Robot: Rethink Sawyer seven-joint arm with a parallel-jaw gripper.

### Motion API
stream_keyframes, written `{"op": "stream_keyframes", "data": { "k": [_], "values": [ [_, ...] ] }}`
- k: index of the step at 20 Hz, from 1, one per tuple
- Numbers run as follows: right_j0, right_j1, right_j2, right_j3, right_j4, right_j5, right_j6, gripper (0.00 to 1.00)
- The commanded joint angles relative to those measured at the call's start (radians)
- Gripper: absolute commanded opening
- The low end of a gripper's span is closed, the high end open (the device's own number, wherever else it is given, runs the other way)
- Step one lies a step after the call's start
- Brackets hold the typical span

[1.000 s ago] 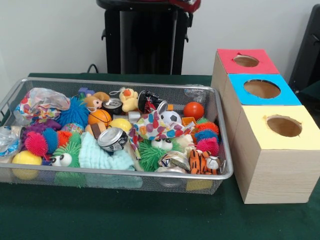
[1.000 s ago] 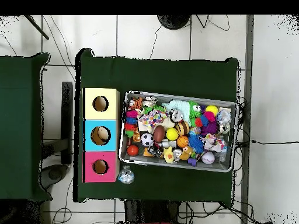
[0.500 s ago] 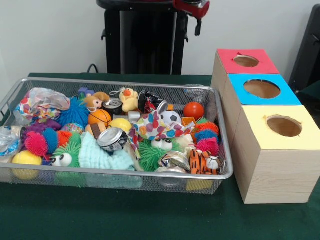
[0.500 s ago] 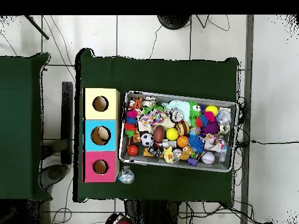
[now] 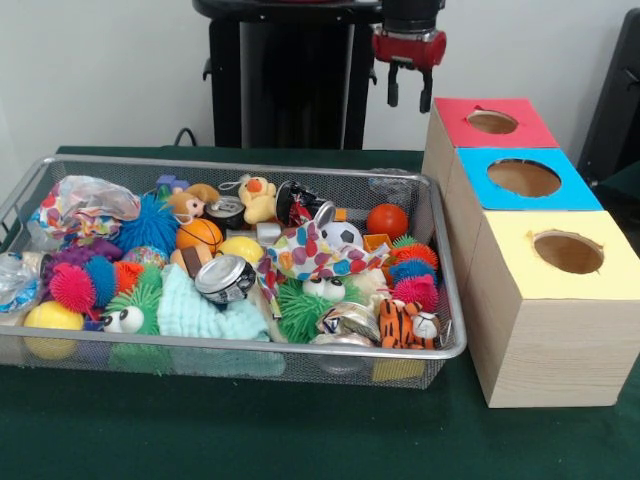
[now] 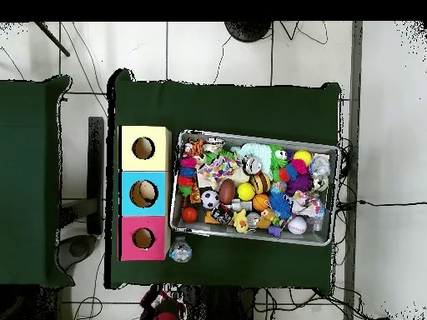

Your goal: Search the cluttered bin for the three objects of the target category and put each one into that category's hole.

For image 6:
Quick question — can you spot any polka-dot crumpled cloth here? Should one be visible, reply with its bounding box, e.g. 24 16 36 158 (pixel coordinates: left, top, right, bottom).
197 156 243 189

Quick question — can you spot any blue spiky ball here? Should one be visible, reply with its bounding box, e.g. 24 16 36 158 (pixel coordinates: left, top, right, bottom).
268 191 294 220

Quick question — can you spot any black upright panel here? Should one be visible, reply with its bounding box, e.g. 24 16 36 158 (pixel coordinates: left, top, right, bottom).
86 116 105 236

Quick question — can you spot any black round stand base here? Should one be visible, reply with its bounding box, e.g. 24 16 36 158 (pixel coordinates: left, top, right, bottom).
224 21 273 43

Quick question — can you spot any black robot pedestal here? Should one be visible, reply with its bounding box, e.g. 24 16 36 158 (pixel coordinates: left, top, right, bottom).
186 285 258 320

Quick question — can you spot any brown toy football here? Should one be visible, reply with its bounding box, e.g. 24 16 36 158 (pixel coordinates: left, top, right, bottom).
219 178 237 205

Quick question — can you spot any grey stand foot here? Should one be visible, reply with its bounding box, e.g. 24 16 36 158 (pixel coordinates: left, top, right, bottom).
57 233 98 272

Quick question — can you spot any small orange basketball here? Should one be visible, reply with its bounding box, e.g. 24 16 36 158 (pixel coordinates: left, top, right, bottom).
251 193 271 213

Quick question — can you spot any mint green cloth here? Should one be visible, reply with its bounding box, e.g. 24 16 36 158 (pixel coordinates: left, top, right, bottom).
231 142 273 176

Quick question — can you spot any plain yellow ball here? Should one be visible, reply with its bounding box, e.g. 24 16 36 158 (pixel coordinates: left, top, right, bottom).
236 182 257 202

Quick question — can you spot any yellow duck plush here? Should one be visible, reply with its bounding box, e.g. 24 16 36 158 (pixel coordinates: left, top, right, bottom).
232 208 250 234

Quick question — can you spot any wooden box with three holes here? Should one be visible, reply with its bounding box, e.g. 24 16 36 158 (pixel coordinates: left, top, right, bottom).
117 125 173 262

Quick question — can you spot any silver wire mesh bin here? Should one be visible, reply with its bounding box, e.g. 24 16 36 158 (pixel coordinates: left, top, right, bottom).
168 128 342 248

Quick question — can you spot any dark green side tablecloth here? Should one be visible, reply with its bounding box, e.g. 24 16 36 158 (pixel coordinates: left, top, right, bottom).
0 74 75 288

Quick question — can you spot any red-orange ball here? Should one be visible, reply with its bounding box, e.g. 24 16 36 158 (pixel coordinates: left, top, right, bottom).
181 206 199 223

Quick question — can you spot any small soccer ball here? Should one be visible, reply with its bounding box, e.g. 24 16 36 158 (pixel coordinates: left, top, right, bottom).
200 189 221 210

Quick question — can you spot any black tripod leg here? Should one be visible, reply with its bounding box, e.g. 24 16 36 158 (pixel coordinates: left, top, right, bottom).
34 21 71 58

